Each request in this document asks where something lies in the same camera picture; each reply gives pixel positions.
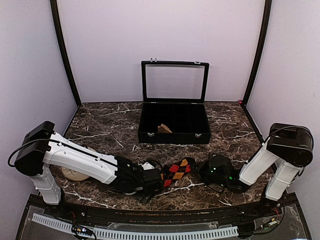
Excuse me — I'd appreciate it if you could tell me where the red orange argyle sock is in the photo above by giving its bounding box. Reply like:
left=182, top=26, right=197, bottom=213
left=161, top=157, right=196, bottom=188

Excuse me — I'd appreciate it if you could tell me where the white slotted cable duct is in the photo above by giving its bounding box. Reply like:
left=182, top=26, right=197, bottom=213
left=31, top=213, right=239, bottom=240

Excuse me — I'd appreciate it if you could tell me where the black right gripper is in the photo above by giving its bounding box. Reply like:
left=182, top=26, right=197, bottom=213
left=189, top=159, right=229, bottom=188

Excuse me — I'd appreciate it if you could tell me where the right black frame post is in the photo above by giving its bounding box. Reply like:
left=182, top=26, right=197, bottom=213
left=241, top=0, right=273, bottom=106

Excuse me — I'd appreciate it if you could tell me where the cream branch-pattern plate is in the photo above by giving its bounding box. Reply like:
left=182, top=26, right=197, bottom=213
left=60, top=167, right=90, bottom=182

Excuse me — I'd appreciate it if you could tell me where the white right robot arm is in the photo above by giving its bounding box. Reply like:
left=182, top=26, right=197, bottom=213
left=197, top=123, right=314, bottom=217

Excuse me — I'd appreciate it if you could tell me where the tan brown sock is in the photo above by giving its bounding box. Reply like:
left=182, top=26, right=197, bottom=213
left=157, top=123, right=172, bottom=134

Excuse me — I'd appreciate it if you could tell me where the black frame post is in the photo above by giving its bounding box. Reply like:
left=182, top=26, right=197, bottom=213
left=241, top=0, right=273, bottom=106
left=49, top=0, right=82, bottom=106

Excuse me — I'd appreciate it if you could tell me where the black glass-lid display case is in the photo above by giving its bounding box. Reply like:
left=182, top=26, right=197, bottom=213
left=138, top=57, right=211, bottom=145

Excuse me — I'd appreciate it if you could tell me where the left black frame post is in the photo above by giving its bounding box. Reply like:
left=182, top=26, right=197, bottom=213
left=49, top=0, right=82, bottom=106

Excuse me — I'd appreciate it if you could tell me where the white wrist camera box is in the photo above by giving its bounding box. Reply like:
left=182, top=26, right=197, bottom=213
left=141, top=162, right=155, bottom=171

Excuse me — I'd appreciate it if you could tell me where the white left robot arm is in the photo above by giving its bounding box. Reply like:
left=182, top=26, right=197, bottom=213
left=7, top=121, right=164, bottom=218

